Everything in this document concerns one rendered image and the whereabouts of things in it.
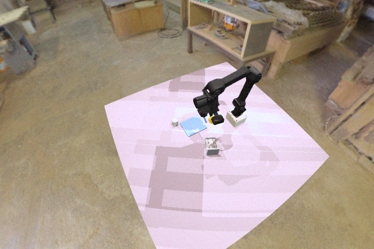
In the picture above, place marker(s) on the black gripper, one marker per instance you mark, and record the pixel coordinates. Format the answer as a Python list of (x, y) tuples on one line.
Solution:
[(216, 119)]

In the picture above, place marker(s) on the white dish rack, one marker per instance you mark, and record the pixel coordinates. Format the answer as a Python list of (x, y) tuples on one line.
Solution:
[(211, 146)]

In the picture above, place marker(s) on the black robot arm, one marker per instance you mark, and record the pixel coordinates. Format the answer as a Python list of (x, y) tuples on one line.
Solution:
[(218, 86)]

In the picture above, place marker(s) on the light blue flat mat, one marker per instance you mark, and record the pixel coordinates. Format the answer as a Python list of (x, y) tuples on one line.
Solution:
[(193, 125)]

